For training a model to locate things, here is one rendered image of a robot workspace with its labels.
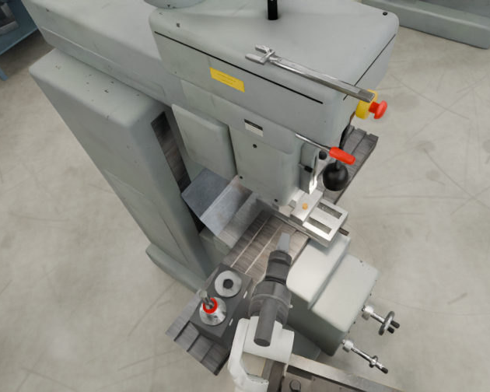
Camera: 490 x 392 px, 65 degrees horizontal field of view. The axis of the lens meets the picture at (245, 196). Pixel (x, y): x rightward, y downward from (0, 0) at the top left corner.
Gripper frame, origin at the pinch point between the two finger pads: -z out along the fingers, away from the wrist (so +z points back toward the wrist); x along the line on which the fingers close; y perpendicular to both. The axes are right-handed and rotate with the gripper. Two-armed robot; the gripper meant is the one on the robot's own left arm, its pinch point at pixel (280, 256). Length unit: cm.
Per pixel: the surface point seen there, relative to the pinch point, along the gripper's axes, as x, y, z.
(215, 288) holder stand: -33.2, 18.8, -6.4
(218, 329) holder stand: -36.1, 13.7, 5.8
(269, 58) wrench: 48.4, 9.9, -5.1
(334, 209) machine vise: -29, -17, -51
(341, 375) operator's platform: -99, -39, -19
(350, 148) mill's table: -25, -20, -90
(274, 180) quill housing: 7.7, 6.4, -19.5
